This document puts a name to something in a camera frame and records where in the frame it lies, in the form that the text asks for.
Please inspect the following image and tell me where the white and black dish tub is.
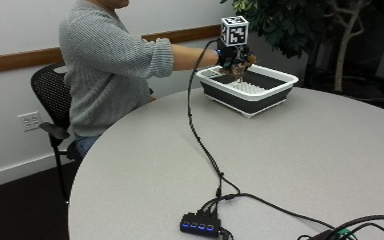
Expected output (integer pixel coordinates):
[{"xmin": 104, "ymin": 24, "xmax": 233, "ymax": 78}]
[{"xmin": 194, "ymin": 63, "xmax": 299, "ymax": 119}]

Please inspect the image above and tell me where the white marker cube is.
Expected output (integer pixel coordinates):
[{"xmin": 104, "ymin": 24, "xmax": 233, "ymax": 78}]
[{"xmin": 219, "ymin": 15, "xmax": 250, "ymax": 47}]

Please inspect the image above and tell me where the green indoor tree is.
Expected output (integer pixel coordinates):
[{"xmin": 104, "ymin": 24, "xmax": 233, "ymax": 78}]
[{"xmin": 219, "ymin": 0, "xmax": 384, "ymax": 93}]

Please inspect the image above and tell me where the the person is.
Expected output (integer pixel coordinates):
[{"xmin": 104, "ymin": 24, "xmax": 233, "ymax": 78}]
[{"xmin": 57, "ymin": 0, "xmax": 219, "ymax": 159}]

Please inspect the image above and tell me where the black mesh office chair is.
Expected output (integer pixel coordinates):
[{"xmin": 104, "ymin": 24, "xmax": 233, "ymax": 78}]
[{"xmin": 29, "ymin": 61, "xmax": 84, "ymax": 204}]

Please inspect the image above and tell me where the black usb hub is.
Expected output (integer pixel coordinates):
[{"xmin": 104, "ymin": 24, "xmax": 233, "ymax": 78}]
[{"xmin": 178, "ymin": 212, "xmax": 222, "ymax": 238}]

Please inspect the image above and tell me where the black glove cable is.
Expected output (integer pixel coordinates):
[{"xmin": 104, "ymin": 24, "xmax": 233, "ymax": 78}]
[{"xmin": 185, "ymin": 39, "xmax": 242, "ymax": 214}]

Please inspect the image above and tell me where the wooden wall rail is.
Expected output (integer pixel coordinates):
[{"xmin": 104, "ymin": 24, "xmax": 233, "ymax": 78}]
[{"xmin": 0, "ymin": 23, "xmax": 222, "ymax": 76}]

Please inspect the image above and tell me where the black cable with green tie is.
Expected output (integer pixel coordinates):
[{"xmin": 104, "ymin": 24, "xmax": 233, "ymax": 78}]
[{"xmin": 219, "ymin": 192, "xmax": 362, "ymax": 240}]

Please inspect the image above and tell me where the white wall outlet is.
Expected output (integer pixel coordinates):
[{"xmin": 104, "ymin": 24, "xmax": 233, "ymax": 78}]
[{"xmin": 16, "ymin": 111, "xmax": 42, "ymax": 132}]

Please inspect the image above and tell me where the thick black cable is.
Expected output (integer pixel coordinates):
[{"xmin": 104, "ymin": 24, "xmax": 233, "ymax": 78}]
[{"xmin": 319, "ymin": 214, "xmax": 384, "ymax": 240}]

